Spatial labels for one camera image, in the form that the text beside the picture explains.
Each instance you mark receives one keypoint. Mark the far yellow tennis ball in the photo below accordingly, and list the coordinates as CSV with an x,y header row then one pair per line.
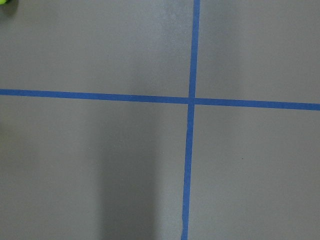
x,y
2,2

